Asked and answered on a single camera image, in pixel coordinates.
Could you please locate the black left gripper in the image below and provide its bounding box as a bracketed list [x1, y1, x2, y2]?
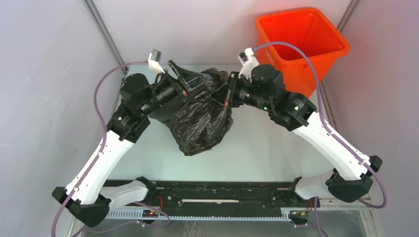
[140, 60, 210, 116]

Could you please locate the black plastic trash bag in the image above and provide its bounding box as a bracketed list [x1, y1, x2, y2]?
[149, 68, 233, 156]

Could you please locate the orange plastic trash bin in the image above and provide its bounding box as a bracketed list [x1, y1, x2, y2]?
[255, 7, 350, 97]

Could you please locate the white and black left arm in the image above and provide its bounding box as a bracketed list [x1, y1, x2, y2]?
[52, 60, 210, 227]

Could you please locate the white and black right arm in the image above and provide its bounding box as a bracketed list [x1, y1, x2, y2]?
[222, 64, 382, 206]

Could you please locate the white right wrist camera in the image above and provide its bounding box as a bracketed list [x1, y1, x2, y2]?
[238, 47, 259, 83]

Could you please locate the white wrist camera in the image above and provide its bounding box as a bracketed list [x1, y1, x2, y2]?
[148, 49, 165, 74]
[238, 47, 259, 83]

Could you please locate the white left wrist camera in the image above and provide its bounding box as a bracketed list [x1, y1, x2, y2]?
[148, 49, 165, 74]

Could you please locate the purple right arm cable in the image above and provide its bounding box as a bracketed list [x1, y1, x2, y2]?
[252, 41, 388, 209]

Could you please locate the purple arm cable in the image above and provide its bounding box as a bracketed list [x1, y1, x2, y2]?
[50, 60, 150, 237]
[252, 41, 388, 209]

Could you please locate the aluminium frame rail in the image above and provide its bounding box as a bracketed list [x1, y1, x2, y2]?
[83, 0, 125, 65]

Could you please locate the white toothed cable duct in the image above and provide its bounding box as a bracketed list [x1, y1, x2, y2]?
[106, 209, 295, 222]

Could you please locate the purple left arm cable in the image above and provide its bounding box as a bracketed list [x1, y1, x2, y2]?
[50, 60, 150, 237]

